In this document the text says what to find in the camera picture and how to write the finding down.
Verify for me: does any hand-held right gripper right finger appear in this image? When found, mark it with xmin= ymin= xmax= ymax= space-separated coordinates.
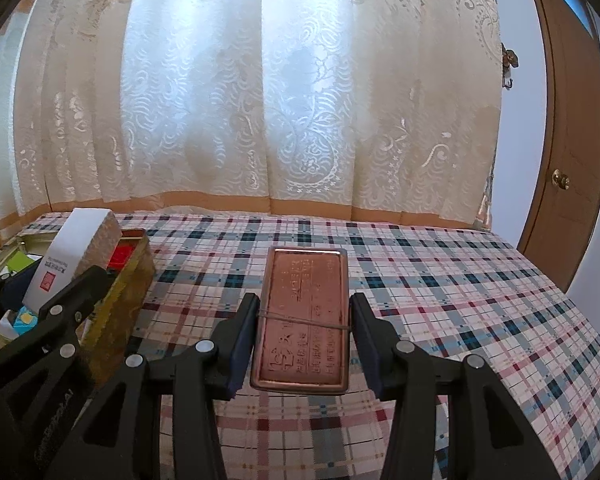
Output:
xmin=349 ymin=292 xmax=556 ymax=480

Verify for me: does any brown wooden door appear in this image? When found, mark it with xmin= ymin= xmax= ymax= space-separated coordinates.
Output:
xmin=517 ymin=0 xmax=600 ymax=293

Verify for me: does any blue and yellow packet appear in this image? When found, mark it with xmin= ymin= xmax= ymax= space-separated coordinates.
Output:
xmin=11 ymin=310 xmax=39 ymax=336

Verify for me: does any brass curtain hook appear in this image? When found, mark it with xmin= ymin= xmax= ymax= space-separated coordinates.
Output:
xmin=500 ymin=42 xmax=520 ymax=92

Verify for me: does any gold metal tin box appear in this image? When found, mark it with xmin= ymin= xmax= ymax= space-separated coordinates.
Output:
xmin=0 ymin=227 xmax=156 ymax=386

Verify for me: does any copper embossed metal plate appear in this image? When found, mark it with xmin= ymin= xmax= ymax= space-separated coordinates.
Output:
xmin=250 ymin=246 xmax=353 ymax=395

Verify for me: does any red studded block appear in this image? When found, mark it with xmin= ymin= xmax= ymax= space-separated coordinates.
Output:
xmin=105 ymin=242 xmax=136 ymax=271

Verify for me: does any cream lace curtain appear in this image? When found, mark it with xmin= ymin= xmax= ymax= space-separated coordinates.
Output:
xmin=0 ymin=0 xmax=506 ymax=261

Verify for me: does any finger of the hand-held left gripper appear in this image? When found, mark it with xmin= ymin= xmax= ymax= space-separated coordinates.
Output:
xmin=0 ymin=265 xmax=113 ymax=391
xmin=0 ymin=266 xmax=40 ymax=321

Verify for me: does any white box with red label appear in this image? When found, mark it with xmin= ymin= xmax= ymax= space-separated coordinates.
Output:
xmin=21 ymin=208 xmax=122 ymax=311

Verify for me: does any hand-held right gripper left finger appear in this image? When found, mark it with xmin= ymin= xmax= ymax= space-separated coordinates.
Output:
xmin=45 ymin=292 xmax=261 ymax=480

